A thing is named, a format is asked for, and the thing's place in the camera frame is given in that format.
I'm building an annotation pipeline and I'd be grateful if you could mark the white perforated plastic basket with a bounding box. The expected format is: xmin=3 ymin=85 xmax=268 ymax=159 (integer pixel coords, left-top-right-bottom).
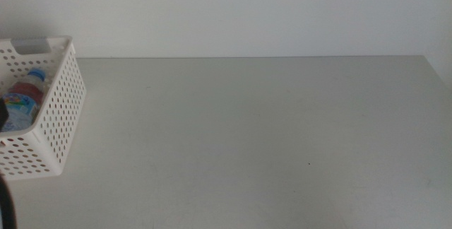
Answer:
xmin=0 ymin=35 xmax=88 ymax=182

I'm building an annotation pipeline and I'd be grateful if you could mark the clear water bottle blue cap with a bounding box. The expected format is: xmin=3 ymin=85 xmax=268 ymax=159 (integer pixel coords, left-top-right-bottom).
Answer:
xmin=0 ymin=68 xmax=47 ymax=133

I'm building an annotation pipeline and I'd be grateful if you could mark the red soda can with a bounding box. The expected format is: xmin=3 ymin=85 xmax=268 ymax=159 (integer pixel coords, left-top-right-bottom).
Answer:
xmin=8 ymin=82 xmax=45 ymax=106

